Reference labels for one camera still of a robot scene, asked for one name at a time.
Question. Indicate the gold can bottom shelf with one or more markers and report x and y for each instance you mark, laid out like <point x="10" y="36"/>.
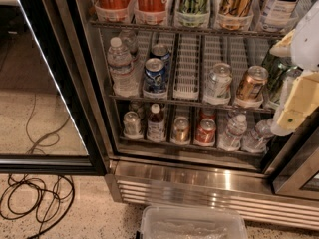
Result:
<point x="181" y="129"/>

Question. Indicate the steel fridge base grille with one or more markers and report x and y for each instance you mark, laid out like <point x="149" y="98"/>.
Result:
<point x="250" y="196"/>

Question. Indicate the blue pepsi can rear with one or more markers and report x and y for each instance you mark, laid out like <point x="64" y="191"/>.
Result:
<point x="162" y="52"/>

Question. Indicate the white silver soda can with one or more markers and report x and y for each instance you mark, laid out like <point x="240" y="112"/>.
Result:
<point x="219" y="80"/>

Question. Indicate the clear plastic bin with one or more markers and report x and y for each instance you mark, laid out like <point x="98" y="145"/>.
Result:
<point x="171" y="222"/>

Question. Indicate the green can rear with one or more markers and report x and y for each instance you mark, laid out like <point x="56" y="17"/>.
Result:
<point x="268" y="61"/>

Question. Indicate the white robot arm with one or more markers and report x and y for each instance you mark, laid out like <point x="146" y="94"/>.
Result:
<point x="304" y="54"/>

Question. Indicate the clear water bottle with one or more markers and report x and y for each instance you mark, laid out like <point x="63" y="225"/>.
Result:
<point x="129" y="38"/>
<point x="122" y="69"/>

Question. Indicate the red can bottom front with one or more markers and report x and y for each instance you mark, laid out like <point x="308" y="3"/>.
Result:
<point x="205" y="132"/>

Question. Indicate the front clear water bottle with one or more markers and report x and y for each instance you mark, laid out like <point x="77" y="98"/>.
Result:
<point x="122" y="69"/>

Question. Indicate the empty white shelf tray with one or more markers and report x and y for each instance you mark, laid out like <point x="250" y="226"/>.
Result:
<point x="186" y="77"/>

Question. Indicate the blue pepsi can front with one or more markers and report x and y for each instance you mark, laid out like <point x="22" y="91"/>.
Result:
<point x="155" y="75"/>

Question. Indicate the rear clear water bottle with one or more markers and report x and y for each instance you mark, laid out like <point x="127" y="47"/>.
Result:
<point x="129" y="38"/>

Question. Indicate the silver can bottom left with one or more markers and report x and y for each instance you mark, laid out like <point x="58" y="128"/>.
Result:
<point x="132" y="123"/>

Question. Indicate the green can middle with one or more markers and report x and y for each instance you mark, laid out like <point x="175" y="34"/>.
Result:
<point x="280" y="70"/>

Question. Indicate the water bottle bottom right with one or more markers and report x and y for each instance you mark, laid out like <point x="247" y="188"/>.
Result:
<point x="255" y="140"/>

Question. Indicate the gold soda can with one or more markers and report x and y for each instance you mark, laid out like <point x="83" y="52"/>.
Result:
<point x="252" y="83"/>

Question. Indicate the blue pepsi can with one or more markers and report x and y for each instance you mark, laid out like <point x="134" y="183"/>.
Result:
<point x="155" y="75"/>
<point x="162" y="52"/>

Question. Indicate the brown bottle white cap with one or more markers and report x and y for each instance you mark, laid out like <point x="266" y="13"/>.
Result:
<point x="155" y="131"/>

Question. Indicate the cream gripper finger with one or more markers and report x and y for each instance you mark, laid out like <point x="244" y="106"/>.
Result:
<point x="302" y="101"/>
<point x="282" y="47"/>

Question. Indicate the glass fridge door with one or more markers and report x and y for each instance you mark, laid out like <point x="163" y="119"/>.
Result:
<point x="48" y="119"/>

